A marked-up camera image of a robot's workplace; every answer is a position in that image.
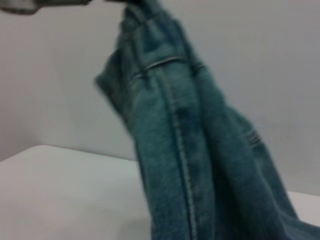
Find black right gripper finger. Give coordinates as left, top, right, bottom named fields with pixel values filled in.
left=0, top=0, right=94, bottom=16

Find blue denim shorts with embroidery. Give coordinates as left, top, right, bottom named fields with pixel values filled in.
left=93, top=0, right=320, bottom=240

